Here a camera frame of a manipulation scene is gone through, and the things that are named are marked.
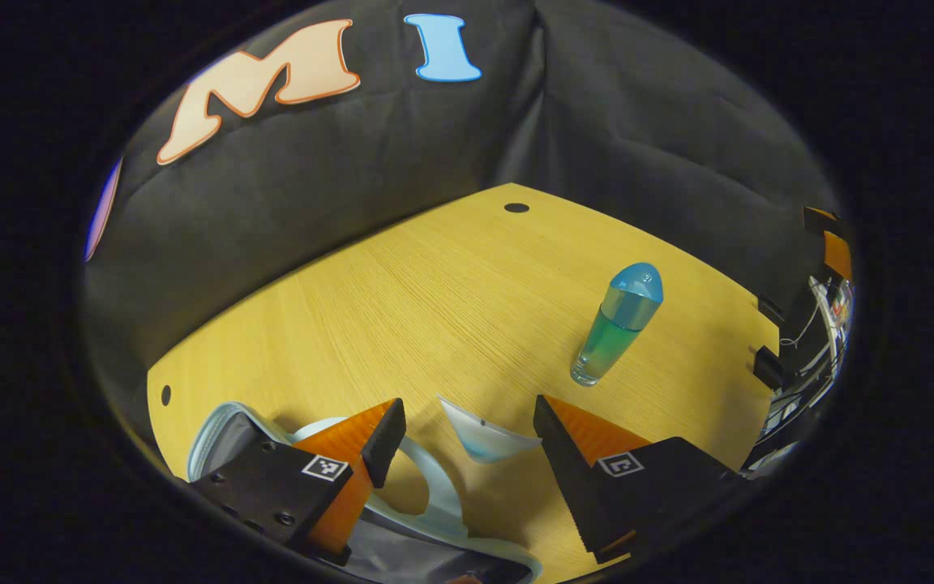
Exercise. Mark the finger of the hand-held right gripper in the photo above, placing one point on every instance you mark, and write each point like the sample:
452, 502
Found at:
836, 255
771, 369

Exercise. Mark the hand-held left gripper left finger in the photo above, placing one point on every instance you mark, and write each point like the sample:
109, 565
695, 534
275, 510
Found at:
384, 442

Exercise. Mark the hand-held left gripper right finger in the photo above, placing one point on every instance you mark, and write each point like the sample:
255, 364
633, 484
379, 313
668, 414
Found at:
568, 478

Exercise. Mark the white and blue tube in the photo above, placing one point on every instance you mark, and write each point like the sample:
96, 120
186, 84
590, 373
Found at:
487, 442

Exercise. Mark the blue green bottle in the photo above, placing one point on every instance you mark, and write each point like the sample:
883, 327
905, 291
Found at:
617, 332

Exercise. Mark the light blue suitcase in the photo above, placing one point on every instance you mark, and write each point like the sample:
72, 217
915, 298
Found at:
224, 438

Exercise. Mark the black backdrop cloth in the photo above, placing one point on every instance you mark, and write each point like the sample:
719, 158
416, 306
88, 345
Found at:
597, 122

